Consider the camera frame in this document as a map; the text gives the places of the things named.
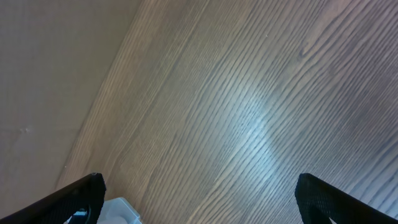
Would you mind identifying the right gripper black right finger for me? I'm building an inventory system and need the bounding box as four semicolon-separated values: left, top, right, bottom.
295;173;397;224

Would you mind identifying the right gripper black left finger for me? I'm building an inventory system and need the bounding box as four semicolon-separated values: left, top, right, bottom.
1;173;106;224

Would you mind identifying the clear plastic storage container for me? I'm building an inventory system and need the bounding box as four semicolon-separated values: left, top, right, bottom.
63;196;143;224

